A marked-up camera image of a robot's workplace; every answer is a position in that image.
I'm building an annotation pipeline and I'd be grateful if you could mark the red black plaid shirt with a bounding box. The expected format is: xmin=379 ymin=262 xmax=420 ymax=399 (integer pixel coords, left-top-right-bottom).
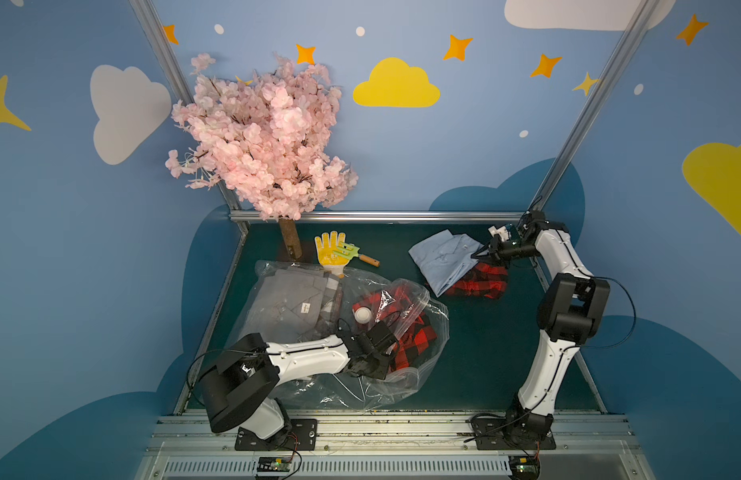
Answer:
xmin=445 ymin=262 xmax=510 ymax=300

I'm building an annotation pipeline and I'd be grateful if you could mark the light blue shirt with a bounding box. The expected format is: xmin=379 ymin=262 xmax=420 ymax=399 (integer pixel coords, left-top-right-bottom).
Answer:
xmin=409 ymin=230 xmax=482 ymax=297

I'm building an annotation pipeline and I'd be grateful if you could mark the clear plastic vacuum bag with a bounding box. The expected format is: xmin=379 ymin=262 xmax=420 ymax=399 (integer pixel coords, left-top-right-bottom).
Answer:
xmin=226 ymin=260 xmax=450 ymax=410

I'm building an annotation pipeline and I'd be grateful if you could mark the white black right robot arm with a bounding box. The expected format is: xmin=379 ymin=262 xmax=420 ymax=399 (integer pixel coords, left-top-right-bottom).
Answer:
xmin=485 ymin=212 xmax=611 ymax=442

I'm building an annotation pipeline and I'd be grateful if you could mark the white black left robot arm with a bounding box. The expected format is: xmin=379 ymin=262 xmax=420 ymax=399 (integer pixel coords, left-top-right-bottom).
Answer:
xmin=196 ymin=324 xmax=397 ymax=445

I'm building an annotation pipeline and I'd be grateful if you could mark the white vacuum bag valve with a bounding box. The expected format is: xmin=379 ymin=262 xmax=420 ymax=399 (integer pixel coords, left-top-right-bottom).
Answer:
xmin=354 ymin=307 xmax=374 ymax=325

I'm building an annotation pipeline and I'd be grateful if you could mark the grey shirt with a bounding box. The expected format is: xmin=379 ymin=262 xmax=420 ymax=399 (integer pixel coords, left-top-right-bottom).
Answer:
xmin=238 ymin=268 xmax=338 ymax=343

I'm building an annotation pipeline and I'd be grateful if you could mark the yellow hand-shaped clapper toy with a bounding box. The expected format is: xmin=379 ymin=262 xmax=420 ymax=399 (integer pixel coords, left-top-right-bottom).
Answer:
xmin=314 ymin=231 xmax=381 ymax=267

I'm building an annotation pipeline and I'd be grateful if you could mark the left green circuit board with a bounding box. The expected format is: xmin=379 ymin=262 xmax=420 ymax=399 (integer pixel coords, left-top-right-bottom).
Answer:
xmin=254 ymin=456 xmax=296 ymax=479

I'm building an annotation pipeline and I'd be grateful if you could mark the green circuit board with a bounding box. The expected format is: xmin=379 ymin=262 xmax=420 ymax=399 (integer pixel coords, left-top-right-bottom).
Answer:
xmin=254 ymin=456 xmax=296 ymax=479
xmin=509 ymin=456 xmax=541 ymax=480

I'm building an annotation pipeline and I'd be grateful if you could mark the right green circuit board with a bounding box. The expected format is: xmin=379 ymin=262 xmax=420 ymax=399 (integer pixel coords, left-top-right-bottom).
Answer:
xmin=509 ymin=456 xmax=541 ymax=480

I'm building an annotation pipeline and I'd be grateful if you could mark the pink blossom artificial tree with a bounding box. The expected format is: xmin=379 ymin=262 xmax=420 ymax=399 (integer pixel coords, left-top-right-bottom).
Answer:
xmin=166 ymin=53 xmax=358 ymax=260

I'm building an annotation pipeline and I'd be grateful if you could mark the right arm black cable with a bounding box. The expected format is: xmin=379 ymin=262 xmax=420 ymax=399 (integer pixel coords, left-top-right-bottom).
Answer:
xmin=591 ymin=275 xmax=638 ymax=350

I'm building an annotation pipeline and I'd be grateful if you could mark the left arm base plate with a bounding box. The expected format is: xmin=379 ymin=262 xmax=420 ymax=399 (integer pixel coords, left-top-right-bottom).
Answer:
xmin=234 ymin=418 xmax=318 ymax=452

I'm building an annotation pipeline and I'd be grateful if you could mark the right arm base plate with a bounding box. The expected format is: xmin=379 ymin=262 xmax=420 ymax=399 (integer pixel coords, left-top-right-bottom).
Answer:
xmin=469 ymin=414 xmax=557 ymax=451

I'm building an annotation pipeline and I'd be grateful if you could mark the aluminium table frame rail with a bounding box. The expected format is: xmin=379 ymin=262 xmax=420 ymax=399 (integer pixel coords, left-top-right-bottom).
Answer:
xmin=228 ymin=209 xmax=531 ymax=225

